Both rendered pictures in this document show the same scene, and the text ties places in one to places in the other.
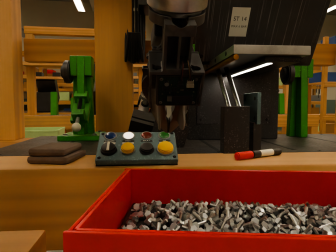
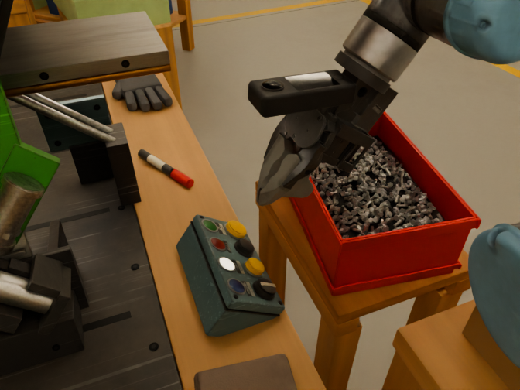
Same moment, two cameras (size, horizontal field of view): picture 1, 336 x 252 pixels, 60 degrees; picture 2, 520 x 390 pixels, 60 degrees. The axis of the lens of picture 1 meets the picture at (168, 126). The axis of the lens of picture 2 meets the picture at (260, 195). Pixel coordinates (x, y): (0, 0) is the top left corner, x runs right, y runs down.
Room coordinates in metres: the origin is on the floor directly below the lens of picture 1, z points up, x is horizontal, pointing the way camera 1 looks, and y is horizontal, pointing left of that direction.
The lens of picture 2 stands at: (0.63, 0.42, 1.35)
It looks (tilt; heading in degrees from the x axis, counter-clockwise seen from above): 40 degrees down; 253
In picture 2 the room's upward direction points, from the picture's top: straight up
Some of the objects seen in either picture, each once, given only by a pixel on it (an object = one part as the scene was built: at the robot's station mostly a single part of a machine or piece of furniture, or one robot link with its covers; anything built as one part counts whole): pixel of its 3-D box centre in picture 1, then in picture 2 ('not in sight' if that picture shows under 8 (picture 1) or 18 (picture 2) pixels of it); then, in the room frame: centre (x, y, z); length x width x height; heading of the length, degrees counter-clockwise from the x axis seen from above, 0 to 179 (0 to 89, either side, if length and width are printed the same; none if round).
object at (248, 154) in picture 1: (259, 153); (165, 167); (0.61, -0.19, 0.91); 0.13 x 0.02 x 0.02; 121
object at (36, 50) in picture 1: (185, 53); not in sight; (1.25, -0.08, 1.23); 1.30 x 0.05 x 0.09; 95
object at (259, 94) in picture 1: (251, 121); (82, 142); (0.73, -0.21, 0.97); 0.10 x 0.02 x 0.14; 5
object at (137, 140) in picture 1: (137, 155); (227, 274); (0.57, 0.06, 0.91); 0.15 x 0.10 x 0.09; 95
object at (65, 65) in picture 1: (66, 71); not in sight; (0.97, 0.33, 1.12); 0.07 x 0.03 x 0.08; 5
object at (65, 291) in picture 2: (140, 128); (55, 299); (0.76, 0.07, 0.95); 0.07 x 0.04 x 0.06; 95
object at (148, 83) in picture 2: not in sight; (136, 87); (0.63, -0.49, 0.91); 0.20 x 0.11 x 0.03; 98
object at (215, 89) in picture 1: (225, 88); not in sight; (1.02, -0.20, 1.07); 0.30 x 0.18 x 0.34; 95
